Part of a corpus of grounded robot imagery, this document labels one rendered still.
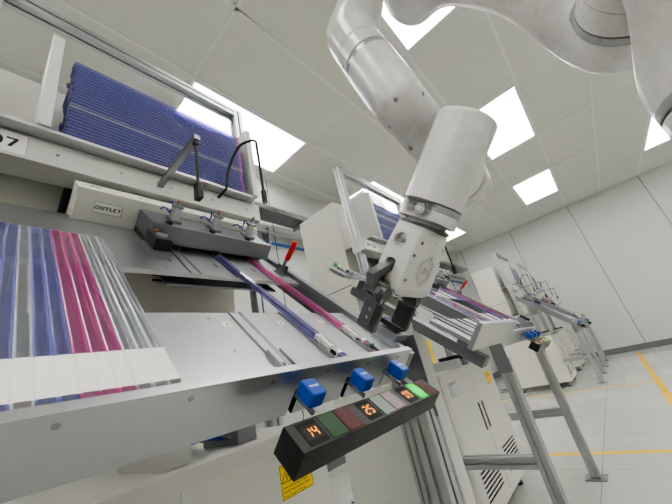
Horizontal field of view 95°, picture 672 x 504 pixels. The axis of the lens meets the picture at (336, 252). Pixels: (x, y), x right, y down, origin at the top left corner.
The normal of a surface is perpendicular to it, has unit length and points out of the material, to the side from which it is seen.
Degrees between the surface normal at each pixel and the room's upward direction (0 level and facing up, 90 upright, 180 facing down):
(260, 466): 90
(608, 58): 138
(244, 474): 90
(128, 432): 134
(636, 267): 90
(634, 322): 90
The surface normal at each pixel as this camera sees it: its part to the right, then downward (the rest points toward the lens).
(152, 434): 0.67, 0.33
